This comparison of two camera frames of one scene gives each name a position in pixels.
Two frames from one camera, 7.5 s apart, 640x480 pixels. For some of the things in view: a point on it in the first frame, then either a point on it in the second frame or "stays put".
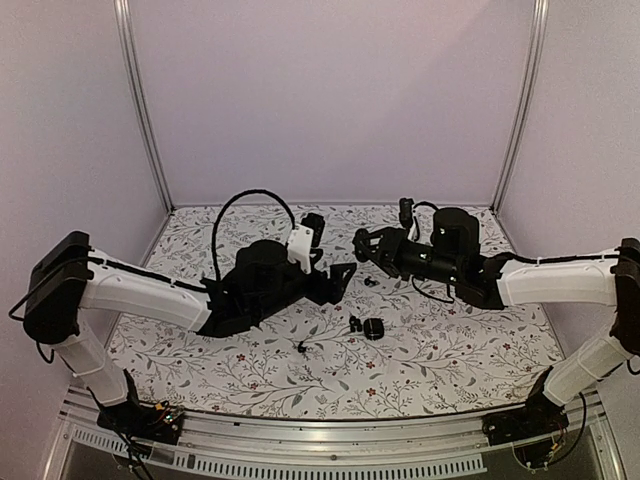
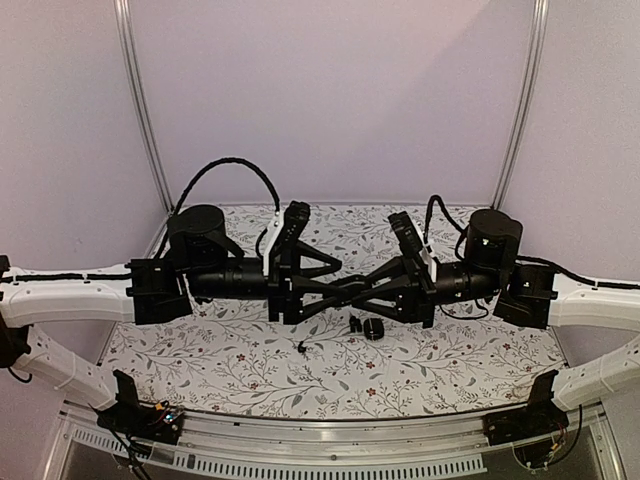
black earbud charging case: x=373 y=328 stays put
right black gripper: x=389 y=250 -> x=414 y=298
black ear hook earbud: x=355 y=324 stays put
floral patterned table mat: x=375 y=348 stays put
